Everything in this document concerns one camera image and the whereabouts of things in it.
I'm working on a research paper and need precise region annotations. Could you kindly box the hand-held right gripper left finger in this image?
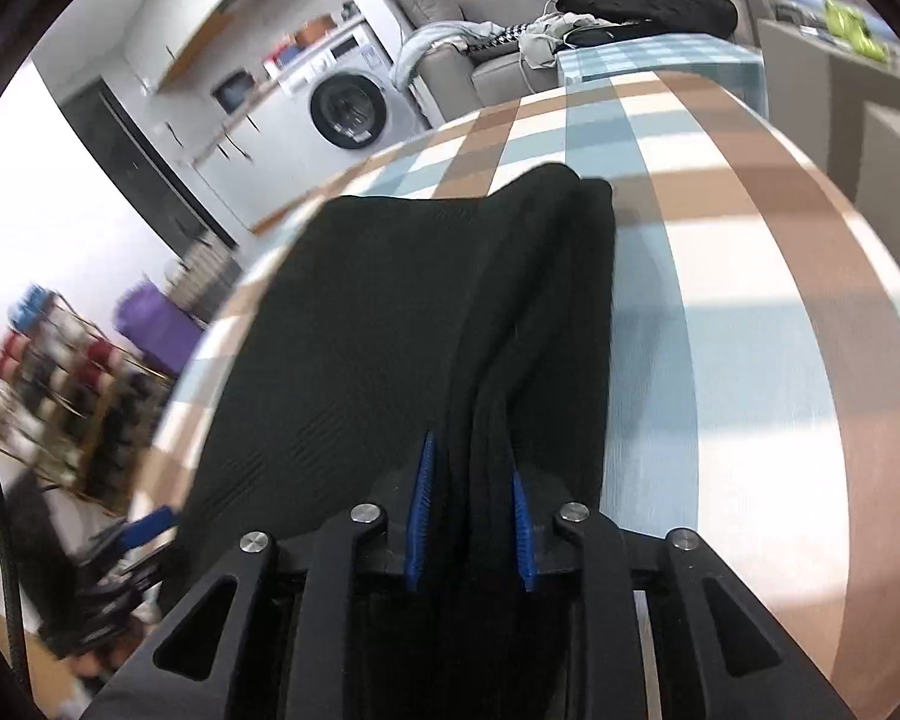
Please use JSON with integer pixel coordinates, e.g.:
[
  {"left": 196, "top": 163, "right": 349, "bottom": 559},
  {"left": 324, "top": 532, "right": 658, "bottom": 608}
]
[{"left": 82, "top": 431, "right": 440, "bottom": 720}]

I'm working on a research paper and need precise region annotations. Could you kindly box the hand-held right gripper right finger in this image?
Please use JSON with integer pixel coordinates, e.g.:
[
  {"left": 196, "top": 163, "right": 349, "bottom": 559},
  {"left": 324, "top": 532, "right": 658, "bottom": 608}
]
[{"left": 510, "top": 469, "right": 860, "bottom": 720}]

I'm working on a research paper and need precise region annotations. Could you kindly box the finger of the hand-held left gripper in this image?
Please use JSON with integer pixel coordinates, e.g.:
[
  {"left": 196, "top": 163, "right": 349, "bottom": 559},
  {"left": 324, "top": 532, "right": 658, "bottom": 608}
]
[{"left": 82, "top": 504, "right": 182, "bottom": 578}]

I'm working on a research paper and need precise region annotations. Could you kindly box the black knit sweater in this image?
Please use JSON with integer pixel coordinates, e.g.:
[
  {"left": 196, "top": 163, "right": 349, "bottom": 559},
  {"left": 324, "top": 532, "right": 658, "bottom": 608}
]
[{"left": 154, "top": 163, "right": 620, "bottom": 720}]

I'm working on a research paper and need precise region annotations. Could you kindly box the metal shoe rack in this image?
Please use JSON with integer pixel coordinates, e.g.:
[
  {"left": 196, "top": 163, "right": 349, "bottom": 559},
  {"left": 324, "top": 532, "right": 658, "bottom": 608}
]
[{"left": 0, "top": 285, "right": 177, "bottom": 518}]

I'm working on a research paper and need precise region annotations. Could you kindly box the purple bag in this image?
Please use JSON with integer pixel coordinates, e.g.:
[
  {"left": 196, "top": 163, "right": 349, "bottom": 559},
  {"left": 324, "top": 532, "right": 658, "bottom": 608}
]
[{"left": 112, "top": 279, "right": 207, "bottom": 380}]

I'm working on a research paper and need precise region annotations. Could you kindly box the woven laundry basket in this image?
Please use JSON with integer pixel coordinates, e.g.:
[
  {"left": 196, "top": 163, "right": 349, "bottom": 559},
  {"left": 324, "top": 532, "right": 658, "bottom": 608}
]
[{"left": 166, "top": 231, "right": 245, "bottom": 323}]

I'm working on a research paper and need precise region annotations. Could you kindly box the brown blue checkered tablecloth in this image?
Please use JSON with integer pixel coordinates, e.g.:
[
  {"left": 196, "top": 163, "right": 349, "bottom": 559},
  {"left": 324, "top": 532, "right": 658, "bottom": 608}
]
[{"left": 124, "top": 69, "right": 900, "bottom": 720}]

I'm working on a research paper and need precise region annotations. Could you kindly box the dark door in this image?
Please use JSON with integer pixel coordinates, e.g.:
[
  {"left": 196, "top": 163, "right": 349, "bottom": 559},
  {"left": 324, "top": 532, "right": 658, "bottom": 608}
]
[{"left": 58, "top": 75, "right": 237, "bottom": 250}]

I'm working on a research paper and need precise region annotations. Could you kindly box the white kitchen base cabinet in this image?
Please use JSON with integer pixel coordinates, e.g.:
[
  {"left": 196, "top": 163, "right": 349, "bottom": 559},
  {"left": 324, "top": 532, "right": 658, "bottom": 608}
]
[{"left": 187, "top": 79, "right": 323, "bottom": 233}]

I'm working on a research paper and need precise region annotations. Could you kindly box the white washing machine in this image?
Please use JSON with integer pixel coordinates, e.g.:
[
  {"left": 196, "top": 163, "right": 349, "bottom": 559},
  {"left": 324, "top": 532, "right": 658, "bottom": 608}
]
[{"left": 277, "top": 15, "right": 428, "bottom": 155}]

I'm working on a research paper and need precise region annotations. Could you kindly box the grey sofa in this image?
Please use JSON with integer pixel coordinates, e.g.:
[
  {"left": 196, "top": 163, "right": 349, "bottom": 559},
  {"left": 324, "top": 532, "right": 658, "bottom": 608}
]
[{"left": 391, "top": 0, "right": 736, "bottom": 125}]

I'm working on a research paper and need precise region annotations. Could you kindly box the light grey cloth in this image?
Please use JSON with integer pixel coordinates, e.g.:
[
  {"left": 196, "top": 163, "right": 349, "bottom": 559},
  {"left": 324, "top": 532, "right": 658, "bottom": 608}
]
[{"left": 391, "top": 19, "right": 500, "bottom": 95}]

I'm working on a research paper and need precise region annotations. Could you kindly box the red box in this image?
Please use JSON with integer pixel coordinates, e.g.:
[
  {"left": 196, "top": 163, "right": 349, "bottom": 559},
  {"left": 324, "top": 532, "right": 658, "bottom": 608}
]
[{"left": 262, "top": 41, "right": 301, "bottom": 76}]

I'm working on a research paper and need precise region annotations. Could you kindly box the houndstooth cushion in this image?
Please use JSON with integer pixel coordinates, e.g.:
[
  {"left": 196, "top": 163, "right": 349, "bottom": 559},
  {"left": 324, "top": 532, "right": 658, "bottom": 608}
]
[{"left": 465, "top": 21, "right": 533, "bottom": 61}]

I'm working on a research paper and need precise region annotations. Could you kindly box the white crumpled garment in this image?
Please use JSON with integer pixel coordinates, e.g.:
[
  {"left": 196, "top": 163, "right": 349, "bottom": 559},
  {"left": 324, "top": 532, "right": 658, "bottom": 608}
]
[{"left": 517, "top": 11, "right": 597, "bottom": 68}]

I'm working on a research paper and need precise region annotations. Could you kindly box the small table blue checkered cloth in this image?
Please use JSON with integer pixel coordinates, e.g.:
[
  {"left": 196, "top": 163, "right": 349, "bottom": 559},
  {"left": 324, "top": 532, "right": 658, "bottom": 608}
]
[{"left": 559, "top": 34, "right": 766, "bottom": 117}]

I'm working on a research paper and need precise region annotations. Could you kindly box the black jacket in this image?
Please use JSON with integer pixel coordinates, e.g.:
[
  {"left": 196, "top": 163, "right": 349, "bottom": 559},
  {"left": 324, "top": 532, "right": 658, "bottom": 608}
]
[{"left": 555, "top": 0, "right": 740, "bottom": 42}]

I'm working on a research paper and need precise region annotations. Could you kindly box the yellow green cloth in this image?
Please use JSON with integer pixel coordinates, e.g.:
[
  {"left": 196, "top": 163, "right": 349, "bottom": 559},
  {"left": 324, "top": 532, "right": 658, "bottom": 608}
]
[{"left": 823, "top": 0, "right": 890, "bottom": 65}]

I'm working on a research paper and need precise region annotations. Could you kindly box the black cable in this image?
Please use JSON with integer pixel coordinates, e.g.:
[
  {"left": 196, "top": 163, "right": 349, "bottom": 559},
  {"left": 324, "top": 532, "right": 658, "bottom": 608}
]
[{"left": 0, "top": 412, "right": 31, "bottom": 698}]

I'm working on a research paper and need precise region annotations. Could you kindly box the white wall cabinet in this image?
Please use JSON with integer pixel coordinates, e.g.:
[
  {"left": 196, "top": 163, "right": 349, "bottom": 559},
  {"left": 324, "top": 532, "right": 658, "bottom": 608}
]
[{"left": 154, "top": 0, "right": 323, "bottom": 91}]

